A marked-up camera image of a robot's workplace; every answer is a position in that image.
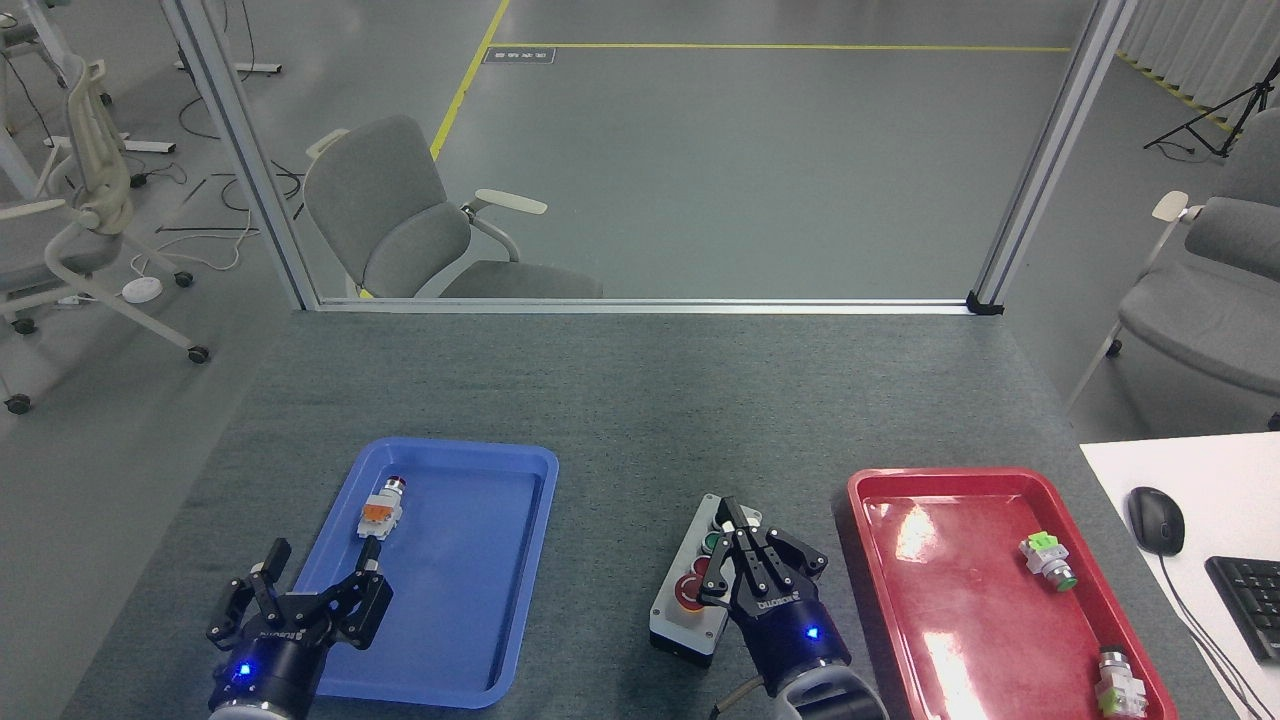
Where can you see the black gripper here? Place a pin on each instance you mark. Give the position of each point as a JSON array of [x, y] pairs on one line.
[[265, 670], [785, 630]]

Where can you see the grey control box with buttons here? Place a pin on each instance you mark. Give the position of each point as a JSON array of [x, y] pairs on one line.
[[680, 615]]

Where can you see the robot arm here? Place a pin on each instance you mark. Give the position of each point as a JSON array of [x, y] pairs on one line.
[[830, 695], [255, 710]]

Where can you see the red push button orange block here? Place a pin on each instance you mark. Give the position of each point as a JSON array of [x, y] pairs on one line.
[[382, 512]]

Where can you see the silver push button green block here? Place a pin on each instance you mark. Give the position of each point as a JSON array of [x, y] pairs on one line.
[[1120, 685]]

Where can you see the grey armchair with white arm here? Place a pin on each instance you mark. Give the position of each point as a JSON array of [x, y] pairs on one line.
[[1220, 300]]

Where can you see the blue plastic tray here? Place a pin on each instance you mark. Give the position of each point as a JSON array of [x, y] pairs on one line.
[[470, 560]]

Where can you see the red plastic tray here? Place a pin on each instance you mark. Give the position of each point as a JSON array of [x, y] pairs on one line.
[[980, 600]]

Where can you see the white round floor device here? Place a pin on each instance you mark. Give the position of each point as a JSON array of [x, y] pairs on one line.
[[142, 290]]

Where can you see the grey chair with white armrests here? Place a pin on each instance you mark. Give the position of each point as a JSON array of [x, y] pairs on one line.
[[400, 220]]

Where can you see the black computer mouse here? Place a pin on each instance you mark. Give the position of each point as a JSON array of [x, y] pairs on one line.
[[1156, 520]]

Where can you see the white mesh office chair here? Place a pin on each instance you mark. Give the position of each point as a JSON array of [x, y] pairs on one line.
[[90, 200]]

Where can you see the white side table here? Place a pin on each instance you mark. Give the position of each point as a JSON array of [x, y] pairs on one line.
[[1220, 470]]

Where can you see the white desk foot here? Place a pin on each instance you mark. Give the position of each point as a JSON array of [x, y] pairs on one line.
[[130, 145], [250, 68]]

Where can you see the black keyboard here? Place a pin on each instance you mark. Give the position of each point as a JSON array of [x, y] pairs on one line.
[[1250, 600]]

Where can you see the grey floor label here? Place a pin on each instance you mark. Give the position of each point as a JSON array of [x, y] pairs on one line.
[[519, 55]]

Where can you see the black tripod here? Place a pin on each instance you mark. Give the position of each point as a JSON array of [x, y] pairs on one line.
[[1225, 120]]

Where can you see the white curtain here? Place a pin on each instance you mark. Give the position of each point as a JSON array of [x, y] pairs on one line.
[[1210, 50]]

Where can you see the silver aluminium rail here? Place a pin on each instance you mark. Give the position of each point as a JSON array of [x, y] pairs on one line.
[[640, 305]]

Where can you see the green push button switch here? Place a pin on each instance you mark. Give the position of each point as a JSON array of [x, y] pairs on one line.
[[1047, 560]]

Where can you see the black corner bracket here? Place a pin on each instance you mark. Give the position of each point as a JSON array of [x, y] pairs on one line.
[[984, 303]]

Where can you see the silver aluminium post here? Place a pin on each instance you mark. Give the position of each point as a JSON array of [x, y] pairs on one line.
[[1055, 150], [240, 150]]

